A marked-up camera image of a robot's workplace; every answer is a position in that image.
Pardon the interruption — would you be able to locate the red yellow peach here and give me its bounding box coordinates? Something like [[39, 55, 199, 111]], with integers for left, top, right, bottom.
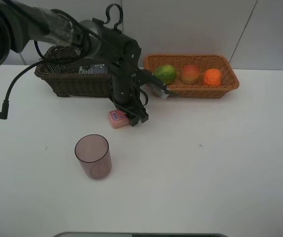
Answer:
[[180, 65, 201, 84]]

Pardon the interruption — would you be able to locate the green papaya fruit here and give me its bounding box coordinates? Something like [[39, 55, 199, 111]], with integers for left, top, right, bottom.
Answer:
[[154, 64, 177, 85]]

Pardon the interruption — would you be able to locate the orange tangerine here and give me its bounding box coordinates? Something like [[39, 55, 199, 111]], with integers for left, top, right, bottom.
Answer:
[[203, 69, 221, 86]]

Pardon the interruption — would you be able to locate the translucent pink plastic cup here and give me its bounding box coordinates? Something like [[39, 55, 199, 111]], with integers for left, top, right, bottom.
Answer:
[[74, 134, 112, 180]]

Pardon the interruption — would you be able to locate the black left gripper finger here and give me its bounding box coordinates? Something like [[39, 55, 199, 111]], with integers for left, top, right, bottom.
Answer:
[[135, 108, 148, 123], [125, 113, 140, 127]]

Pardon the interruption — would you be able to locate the light orange wicker basket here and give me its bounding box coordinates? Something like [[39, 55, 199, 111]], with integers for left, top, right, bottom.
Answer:
[[143, 54, 240, 99]]

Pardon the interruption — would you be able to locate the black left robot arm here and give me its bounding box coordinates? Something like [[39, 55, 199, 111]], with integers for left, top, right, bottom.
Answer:
[[0, 0, 148, 126]]

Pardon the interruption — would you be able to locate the pink lotion bottle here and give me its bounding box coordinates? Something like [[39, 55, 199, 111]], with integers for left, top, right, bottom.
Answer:
[[108, 110, 129, 128]]

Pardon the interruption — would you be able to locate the black cable with plug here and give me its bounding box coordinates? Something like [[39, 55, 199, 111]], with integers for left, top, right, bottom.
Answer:
[[0, 14, 112, 121]]

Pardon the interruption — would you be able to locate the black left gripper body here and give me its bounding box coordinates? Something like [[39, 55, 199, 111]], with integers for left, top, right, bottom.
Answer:
[[109, 61, 148, 116]]

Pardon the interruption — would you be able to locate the dark green pump bottle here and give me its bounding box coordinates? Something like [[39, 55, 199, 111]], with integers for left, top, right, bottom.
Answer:
[[79, 64, 108, 75]]

